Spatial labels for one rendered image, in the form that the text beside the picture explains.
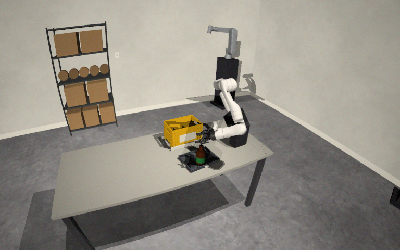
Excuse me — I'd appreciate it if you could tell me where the yellow crate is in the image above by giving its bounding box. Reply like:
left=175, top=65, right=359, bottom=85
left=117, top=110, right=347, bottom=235
left=164, top=115, right=202, bottom=147

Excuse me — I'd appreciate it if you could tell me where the brown bottle with green base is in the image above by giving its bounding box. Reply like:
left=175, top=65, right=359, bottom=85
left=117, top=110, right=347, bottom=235
left=195, top=144, right=206, bottom=165

